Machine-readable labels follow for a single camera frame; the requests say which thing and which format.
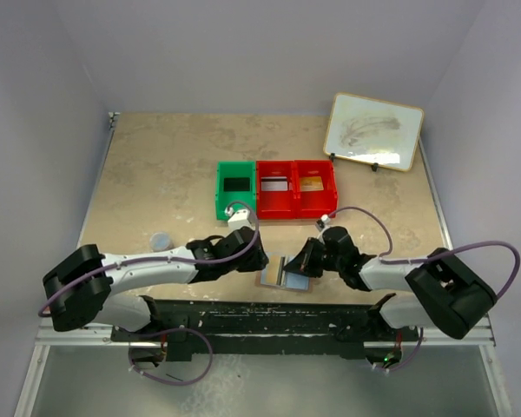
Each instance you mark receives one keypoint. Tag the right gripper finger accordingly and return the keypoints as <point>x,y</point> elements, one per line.
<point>309,255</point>
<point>311,271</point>

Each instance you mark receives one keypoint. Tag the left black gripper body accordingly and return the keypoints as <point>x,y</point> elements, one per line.
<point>252,254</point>

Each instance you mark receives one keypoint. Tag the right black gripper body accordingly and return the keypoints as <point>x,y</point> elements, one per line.
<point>311,254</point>

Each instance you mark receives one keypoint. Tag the gold card from holder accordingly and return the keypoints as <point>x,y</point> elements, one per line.
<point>272,274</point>

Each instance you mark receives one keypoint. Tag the pink leather card holder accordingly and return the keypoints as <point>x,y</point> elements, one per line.
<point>291,282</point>

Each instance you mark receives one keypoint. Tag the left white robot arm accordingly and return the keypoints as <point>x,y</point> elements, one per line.
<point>89,286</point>

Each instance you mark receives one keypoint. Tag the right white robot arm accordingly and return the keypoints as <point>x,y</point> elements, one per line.
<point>445,294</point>

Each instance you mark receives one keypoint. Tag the black card in green bin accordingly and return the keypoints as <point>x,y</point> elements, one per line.
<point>236,184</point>

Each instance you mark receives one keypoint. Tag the white card in red bin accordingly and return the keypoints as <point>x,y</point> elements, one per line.
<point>274,184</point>

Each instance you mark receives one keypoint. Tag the gold card in red bin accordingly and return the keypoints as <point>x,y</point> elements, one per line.
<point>311,184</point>

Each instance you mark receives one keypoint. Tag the green plastic bin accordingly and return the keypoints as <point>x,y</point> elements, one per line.
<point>233,169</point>

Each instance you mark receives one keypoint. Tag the right red plastic bin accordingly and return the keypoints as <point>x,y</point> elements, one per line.
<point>312,205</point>

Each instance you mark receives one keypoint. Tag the red plastic bin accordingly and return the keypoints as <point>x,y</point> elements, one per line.
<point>275,198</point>
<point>312,205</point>

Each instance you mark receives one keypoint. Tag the middle red plastic bin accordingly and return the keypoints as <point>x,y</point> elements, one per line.
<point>275,198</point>

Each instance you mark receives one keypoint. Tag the clear jar of paper clips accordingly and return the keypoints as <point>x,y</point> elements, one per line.
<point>160,241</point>

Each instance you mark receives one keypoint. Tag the small framed whiteboard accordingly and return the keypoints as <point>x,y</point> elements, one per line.
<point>375,132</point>

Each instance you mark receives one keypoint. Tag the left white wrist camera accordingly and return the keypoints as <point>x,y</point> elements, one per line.
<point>239,219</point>

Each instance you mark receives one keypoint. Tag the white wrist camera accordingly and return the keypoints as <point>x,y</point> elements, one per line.
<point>239,219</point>
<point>322,223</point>

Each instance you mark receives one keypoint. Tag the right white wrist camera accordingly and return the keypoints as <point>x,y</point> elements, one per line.
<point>322,223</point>

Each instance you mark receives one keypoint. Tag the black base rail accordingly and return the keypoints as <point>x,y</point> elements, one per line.
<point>350,331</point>

